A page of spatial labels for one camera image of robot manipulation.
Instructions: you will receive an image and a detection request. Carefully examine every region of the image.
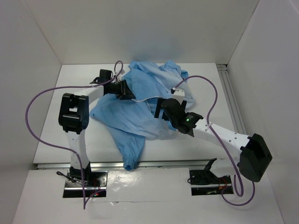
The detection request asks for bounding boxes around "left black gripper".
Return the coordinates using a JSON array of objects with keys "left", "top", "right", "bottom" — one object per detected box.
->
[{"left": 107, "top": 79, "right": 135, "bottom": 100}]

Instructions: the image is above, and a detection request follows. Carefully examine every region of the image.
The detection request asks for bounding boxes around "light blue zip jacket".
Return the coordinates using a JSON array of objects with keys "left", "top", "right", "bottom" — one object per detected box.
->
[{"left": 90, "top": 61, "right": 189, "bottom": 170}]

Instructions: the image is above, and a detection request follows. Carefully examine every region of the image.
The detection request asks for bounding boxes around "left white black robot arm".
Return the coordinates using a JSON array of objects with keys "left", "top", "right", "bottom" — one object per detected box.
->
[{"left": 58, "top": 69, "right": 135, "bottom": 186}]

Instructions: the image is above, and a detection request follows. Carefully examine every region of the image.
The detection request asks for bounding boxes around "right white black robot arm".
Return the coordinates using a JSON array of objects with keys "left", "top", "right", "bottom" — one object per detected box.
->
[{"left": 154, "top": 98, "right": 272, "bottom": 183}]

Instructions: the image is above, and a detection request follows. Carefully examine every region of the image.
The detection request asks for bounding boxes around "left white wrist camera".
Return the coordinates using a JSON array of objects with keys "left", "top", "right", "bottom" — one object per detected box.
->
[{"left": 112, "top": 70, "right": 125, "bottom": 83}]

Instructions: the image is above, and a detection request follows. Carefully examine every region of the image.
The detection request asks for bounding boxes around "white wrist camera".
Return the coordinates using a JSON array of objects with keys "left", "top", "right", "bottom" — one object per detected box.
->
[
  {"left": 171, "top": 88, "right": 185, "bottom": 104},
  {"left": 112, "top": 70, "right": 125, "bottom": 83}
]

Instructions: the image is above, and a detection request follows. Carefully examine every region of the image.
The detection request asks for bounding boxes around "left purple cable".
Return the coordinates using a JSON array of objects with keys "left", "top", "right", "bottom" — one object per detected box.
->
[{"left": 25, "top": 60, "right": 124, "bottom": 210}]

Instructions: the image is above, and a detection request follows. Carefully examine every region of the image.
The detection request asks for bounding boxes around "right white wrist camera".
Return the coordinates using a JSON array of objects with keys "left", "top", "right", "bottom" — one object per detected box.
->
[{"left": 171, "top": 88, "right": 185, "bottom": 104}]

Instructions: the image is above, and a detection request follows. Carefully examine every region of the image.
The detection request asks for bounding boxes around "right aluminium frame rail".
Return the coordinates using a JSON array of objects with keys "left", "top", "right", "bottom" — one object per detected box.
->
[{"left": 216, "top": 64, "right": 247, "bottom": 134}]

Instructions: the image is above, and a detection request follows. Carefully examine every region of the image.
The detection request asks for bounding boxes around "aluminium frame rail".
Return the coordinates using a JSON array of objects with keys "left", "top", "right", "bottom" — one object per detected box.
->
[
  {"left": 216, "top": 64, "right": 247, "bottom": 134},
  {"left": 36, "top": 160, "right": 217, "bottom": 169}
]

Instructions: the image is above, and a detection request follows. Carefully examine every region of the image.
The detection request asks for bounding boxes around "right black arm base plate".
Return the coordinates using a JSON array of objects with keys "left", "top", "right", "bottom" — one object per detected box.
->
[{"left": 187, "top": 170, "right": 232, "bottom": 186}]

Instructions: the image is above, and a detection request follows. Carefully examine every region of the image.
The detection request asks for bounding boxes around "front aluminium frame rail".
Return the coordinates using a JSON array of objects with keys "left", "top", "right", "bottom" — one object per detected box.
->
[{"left": 36, "top": 160, "right": 217, "bottom": 169}]

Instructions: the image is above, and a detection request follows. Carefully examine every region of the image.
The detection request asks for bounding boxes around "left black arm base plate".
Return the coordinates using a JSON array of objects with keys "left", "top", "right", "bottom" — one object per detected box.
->
[{"left": 64, "top": 171, "right": 108, "bottom": 190}]

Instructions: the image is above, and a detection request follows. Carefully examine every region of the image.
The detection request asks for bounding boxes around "black cable at left base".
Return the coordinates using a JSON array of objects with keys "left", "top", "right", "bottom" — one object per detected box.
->
[{"left": 57, "top": 170, "right": 80, "bottom": 185}]

